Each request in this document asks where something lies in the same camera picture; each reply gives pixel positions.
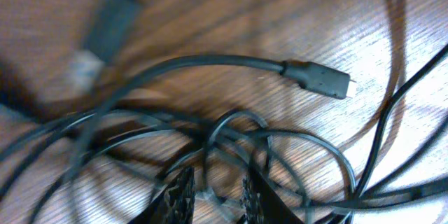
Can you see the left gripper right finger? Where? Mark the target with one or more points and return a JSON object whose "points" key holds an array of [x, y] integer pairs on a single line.
{"points": [[261, 204]]}

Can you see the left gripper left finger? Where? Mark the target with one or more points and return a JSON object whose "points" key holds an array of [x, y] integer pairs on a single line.
{"points": [[174, 205]]}

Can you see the black USB cable thin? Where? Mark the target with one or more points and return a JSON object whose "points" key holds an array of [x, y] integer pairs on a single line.
{"points": [[136, 151]]}

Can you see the black USB cable thick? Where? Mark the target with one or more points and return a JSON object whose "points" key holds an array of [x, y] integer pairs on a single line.
{"points": [[112, 21]]}

